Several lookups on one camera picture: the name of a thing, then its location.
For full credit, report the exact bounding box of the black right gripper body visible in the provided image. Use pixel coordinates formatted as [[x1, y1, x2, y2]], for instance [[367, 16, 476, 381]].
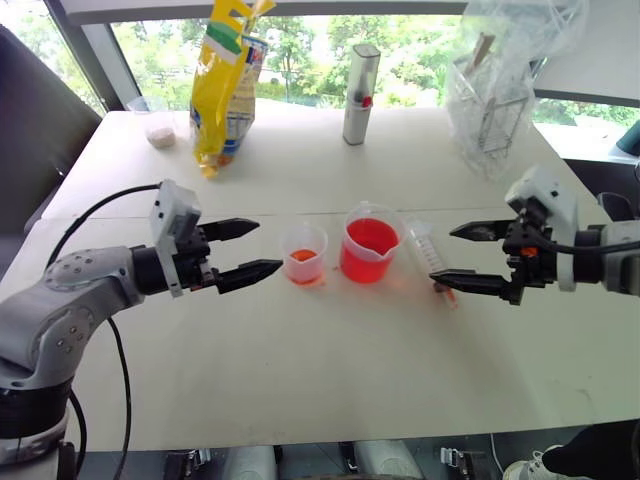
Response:
[[501, 196, 559, 307]]

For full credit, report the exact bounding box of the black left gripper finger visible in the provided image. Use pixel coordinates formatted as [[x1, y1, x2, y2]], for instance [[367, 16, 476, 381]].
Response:
[[215, 258, 285, 296], [199, 217, 262, 244]]

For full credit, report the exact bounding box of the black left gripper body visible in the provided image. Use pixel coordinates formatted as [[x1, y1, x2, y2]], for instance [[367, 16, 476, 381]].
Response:
[[172, 224, 222, 294]]

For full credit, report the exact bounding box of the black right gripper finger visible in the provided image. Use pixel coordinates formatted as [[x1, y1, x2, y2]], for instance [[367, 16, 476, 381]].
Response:
[[428, 269, 519, 301], [448, 219, 517, 245]]

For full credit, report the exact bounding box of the clear plastic syringe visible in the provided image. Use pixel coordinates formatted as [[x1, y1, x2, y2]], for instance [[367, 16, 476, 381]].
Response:
[[406, 217, 461, 310]]

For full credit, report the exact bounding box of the small beaker with orange liquid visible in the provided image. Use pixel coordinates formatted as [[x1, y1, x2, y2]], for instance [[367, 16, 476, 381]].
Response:
[[280, 222, 330, 288]]

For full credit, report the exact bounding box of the large beaker with red liquid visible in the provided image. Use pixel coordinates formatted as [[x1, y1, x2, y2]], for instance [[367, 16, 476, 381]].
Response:
[[339, 200, 406, 286]]

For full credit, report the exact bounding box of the clear cup white powder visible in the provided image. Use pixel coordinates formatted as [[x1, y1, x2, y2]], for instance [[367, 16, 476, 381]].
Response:
[[126, 95, 180, 149]]

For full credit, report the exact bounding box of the dark chair back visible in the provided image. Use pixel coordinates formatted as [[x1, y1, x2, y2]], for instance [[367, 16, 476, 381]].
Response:
[[596, 191, 640, 222]]

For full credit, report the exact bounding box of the yellow snack bag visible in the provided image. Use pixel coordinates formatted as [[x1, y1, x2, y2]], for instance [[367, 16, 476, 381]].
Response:
[[189, 0, 277, 182]]

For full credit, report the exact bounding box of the teal round object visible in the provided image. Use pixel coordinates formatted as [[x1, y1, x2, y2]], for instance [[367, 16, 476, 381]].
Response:
[[615, 121, 640, 157]]

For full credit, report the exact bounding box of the white silver tall case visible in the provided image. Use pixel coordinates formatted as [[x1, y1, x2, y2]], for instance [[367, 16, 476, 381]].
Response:
[[341, 43, 383, 148]]

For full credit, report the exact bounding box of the grey rounded shape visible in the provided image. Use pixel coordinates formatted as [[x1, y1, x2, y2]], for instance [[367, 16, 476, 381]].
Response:
[[219, 442, 279, 480]]

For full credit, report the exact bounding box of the black trouser leg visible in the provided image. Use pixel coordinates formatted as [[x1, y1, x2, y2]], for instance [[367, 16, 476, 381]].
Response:
[[541, 418, 640, 480]]

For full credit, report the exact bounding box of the white sneaker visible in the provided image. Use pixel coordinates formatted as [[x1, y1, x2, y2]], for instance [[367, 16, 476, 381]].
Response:
[[501, 448, 566, 480]]

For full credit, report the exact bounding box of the dark grey chair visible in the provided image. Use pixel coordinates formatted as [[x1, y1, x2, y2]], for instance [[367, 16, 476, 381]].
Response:
[[0, 23, 105, 254]]

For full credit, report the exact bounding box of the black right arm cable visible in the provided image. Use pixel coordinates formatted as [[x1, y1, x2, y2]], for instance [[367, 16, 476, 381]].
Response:
[[528, 233, 617, 257]]

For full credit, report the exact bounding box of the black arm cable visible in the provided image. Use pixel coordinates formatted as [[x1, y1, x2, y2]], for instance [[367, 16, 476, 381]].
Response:
[[528, 233, 617, 257], [44, 183, 163, 274]]

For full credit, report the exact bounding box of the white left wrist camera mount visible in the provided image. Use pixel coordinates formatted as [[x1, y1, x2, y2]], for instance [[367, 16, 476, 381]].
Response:
[[147, 179, 203, 299]]

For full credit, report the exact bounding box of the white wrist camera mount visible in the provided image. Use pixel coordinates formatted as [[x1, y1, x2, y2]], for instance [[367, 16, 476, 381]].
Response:
[[504, 164, 582, 294], [147, 179, 203, 299]]

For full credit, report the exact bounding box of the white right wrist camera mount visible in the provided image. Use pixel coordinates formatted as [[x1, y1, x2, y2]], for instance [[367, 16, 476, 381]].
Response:
[[504, 164, 582, 294]]

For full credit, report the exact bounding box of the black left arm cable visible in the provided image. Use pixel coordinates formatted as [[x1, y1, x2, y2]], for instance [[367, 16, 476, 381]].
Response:
[[44, 183, 163, 274]]

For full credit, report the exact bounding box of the metal wire rack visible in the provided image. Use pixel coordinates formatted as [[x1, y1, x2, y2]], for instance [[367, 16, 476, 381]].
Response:
[[465, 58, 532, 160]]

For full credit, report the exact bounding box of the black hanging cable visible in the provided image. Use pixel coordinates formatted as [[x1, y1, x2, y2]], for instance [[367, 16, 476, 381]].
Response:
[[58, 316, 133, 480]]

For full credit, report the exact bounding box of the thin white cable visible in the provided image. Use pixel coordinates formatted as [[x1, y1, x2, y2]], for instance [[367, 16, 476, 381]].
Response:
[[488, 431, 507, 474]]

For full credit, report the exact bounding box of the metal buckle bracket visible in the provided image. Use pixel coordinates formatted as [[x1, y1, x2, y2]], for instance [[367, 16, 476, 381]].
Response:
[[163, 446, 213, 480], [439, 446, 490, 480]]

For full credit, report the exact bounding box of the wire rack in plastic bag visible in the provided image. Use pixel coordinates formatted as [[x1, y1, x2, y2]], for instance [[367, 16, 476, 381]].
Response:
[[444, 0, 587, 184]]

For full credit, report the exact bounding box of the grey window frame post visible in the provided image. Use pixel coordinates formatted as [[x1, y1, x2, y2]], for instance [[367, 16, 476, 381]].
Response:
[[43, 0, 145, 115]]

